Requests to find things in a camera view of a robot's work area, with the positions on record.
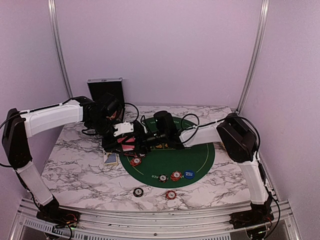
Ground blue small blind button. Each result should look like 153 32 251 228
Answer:
183 170 195 180

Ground left aluminium frame post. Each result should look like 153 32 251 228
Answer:
47 0 74 99

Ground aluminium frame post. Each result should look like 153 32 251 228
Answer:
236 0 270 113
47 0 74 99

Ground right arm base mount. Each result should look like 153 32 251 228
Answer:
229 210 275 229

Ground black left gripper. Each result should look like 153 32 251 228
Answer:
87 115 124 154

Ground round green poker mat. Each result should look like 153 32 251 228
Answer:
118 116 216 189

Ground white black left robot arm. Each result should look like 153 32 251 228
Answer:
1 93 124 223

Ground red playing card deck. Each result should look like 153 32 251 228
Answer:
117 136 135 152

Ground black red triangular dealer button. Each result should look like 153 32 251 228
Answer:
124 151 139 158

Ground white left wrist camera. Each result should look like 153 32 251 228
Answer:
113 122 134 137

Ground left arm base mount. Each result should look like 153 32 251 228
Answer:
36 208 80 228

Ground aluminium poker chip case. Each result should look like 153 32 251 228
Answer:
87 77 125 121

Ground blue gold card box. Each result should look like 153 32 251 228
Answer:
103 152 118 166

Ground red beige 5 chip stack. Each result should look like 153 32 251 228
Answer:
165 190 177 200

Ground front aluminium rail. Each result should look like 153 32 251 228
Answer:
7 199 301 240

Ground black orange 100 chip stack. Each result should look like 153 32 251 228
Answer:
133 187 144 198

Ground right aluminium frame post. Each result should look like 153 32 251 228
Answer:
236 0 270 113

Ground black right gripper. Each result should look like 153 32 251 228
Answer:
122 128 168 154

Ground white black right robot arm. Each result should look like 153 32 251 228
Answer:
133 110 273 224

